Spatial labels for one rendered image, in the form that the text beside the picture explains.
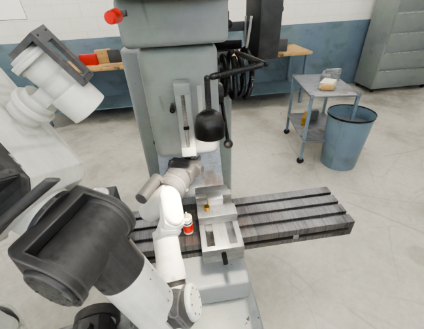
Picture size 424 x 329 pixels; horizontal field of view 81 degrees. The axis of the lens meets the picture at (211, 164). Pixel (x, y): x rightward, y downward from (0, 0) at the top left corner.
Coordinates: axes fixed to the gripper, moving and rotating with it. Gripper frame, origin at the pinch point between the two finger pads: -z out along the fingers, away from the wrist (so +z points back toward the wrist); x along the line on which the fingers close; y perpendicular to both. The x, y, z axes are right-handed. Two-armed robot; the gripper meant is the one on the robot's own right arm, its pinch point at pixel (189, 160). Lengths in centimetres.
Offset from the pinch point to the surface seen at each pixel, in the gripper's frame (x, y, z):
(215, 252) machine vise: -13.4, 25.9, 16.1
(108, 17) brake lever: -2, -46, 29
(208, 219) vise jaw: -7.7, 22.0, 5.7
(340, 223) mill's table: -58, 31, -15
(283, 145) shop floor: -32, 121, -237
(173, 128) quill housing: -0.5, -17.4, 9.9
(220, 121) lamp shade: -16.8, -24.6, 18.3
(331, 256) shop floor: -78, 123, -72
